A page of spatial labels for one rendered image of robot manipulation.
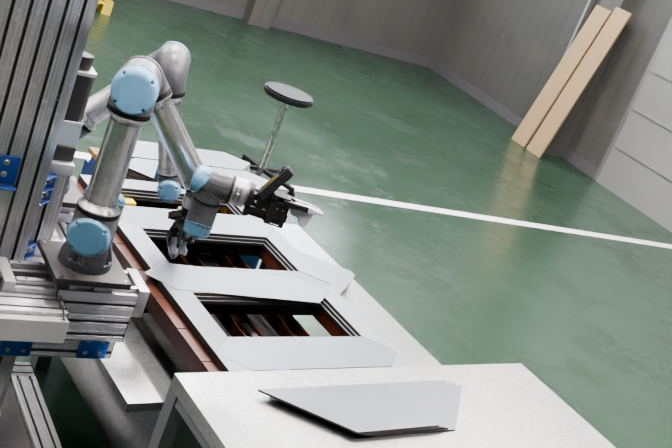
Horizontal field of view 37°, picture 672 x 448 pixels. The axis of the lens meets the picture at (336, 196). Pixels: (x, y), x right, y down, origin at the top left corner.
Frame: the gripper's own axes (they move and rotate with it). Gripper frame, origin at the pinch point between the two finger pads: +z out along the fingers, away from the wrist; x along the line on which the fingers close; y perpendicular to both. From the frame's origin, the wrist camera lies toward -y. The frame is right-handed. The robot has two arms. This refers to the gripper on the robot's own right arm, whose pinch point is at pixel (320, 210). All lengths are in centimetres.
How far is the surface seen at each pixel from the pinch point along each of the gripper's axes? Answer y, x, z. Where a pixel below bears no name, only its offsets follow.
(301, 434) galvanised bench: 46, 38, 9
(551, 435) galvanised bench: 41, 3, 86
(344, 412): 42, 27, 20
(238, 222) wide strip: 43, -132, -8
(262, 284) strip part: 50, -82, 3
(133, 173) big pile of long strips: 42, -152, -55
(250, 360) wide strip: 57, -27, 0
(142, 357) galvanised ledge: 73, -42, -31
